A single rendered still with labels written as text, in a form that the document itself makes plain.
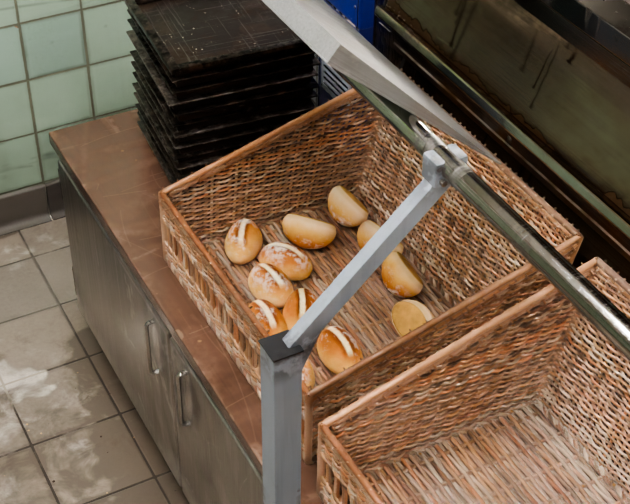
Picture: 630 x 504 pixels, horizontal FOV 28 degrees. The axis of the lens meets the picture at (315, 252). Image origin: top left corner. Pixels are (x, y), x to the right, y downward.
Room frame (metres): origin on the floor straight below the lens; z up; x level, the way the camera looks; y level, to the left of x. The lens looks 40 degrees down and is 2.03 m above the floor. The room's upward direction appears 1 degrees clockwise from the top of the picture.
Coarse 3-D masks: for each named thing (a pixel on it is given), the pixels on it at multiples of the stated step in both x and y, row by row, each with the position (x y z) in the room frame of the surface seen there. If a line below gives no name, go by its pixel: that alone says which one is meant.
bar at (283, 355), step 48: (432, 144) 1.24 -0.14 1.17; (432, 192) 1.20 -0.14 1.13; (480, 192) 1.14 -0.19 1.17; (384, 240) 1.17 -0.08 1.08; (528, 240) 1.06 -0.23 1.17; (336, 288) 1.15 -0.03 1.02; (576, 288) 0.98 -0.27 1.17; (288, 336) 1.13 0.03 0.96; (624, 336) 0.91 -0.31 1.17; (288, 384) 1.10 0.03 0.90; (288, 432) 1.10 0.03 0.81; (288, 480) 1.10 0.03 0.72
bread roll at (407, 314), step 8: (400, 304) 1.54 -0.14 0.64; (408, 304) 1.53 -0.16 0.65; (416, 304) 1.53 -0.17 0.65; (392, 312) 1.54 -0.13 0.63; (400, 312) 1.53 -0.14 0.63; (408, 312) 1.52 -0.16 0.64; (416, 312) 1.51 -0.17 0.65; (424, 312) 1.51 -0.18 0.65; (392, 320) 1.53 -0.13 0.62; (400, 320) 1.52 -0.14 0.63; (408, 320) 1.51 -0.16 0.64; (416, 320) 1.50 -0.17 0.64; (424, 320) 1.49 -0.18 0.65; (400, 328) 1.50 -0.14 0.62; (408, 328) 1.50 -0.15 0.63; (400, 336) 1.50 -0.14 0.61
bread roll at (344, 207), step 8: (336, 192) 1.84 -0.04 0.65; (344, 192) 1.83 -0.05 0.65; (328, 200) 1.84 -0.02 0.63; (336, 200) 1.82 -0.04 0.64; (344, 200) 1.81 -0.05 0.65; (352, 200) 1.81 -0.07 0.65; (328, 208) 1.83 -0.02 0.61; (336, 208) 1.81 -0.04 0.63; (344, 208) 1.80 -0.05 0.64; (352, 208) 1.79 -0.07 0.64; (360, 208) 1.80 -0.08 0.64; (336, 216) 1.80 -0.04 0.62; (344, 216) 1.79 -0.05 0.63; (352, 216) 1.79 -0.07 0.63; (360, 216) 1.79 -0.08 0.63; (344, 224) 1.79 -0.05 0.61; (352, 224) 1.79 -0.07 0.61; (360, 224) 1.79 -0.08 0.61
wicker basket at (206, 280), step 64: (320, 128) 1.86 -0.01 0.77; (384, 128) 1.90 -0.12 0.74; (192, 192) 1.74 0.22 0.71; (256, 192) 1.81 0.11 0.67; (320, 192) 1.87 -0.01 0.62; (384, 192) 1.84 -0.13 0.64; (448, 192) 1.71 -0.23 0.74; (192, 256) 1.60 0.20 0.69; (256, 256) 1.72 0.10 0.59; (320, 256) 1.72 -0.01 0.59; (448, 256) 1.66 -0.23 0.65; (512, 256) 1.55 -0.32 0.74; (256, 320) 1.40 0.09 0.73; (384, 320) 1.56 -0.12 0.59; (448, 320) 1.35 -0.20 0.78; (256, 384) 1.40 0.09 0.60; (320, 384) 1.26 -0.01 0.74
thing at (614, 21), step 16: (544, 0) 1.65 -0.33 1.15; (560, 0) 1.62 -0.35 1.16; (576, 0) 1.59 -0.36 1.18; (592, 0) 1.59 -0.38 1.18; (608, 0) 1.59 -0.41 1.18; (576, 16) 1.59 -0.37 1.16; (592, 16) 1.56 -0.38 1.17; (608, 16) 1.55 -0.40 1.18; (624, 16) 1.55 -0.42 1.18; (592, 32) 1.55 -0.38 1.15; (608, 32) 1.53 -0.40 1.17; (624, 32) 1.50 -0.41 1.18; (608, 48) 1.52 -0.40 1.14; (624, 48) 1.49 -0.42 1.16
